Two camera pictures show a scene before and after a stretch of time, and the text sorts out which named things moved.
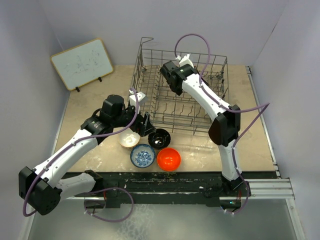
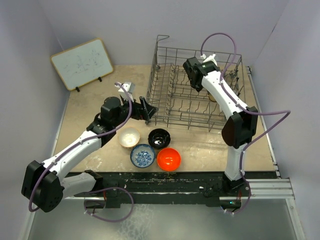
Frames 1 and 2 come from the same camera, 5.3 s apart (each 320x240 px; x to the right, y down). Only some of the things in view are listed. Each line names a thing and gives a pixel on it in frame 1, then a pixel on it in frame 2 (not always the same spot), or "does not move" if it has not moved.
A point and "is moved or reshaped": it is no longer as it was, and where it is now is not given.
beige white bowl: [128, 138] does not move
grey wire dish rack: [168, 111] is moved or reshaped
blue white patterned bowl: [142, 156] does not move
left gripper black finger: [149, 128] to [149, 110]
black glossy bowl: [160, 139] does not move
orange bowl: [168, 159] does not move
